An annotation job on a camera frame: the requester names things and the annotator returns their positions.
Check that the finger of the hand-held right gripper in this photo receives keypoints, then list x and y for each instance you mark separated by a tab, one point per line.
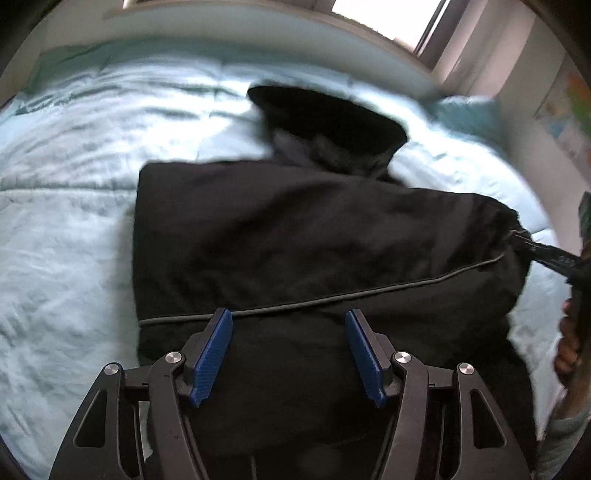
545	251

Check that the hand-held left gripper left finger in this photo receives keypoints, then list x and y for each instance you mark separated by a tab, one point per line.
213	350

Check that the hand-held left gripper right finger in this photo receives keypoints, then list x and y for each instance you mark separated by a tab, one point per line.
364	355

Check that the black jacket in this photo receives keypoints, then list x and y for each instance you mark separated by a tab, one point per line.
295	230

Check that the person's right hand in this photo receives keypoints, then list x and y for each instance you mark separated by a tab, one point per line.
567	346

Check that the teal pillow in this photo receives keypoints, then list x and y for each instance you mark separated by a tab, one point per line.
471	121

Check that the light blue comforter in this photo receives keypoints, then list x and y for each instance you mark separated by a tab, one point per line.
69	221

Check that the wooden window sill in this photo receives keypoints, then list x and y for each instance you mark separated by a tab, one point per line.
378	39

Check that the window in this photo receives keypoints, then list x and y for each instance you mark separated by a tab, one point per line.
383	23

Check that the wall poster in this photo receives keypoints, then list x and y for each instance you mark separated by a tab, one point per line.
569	117

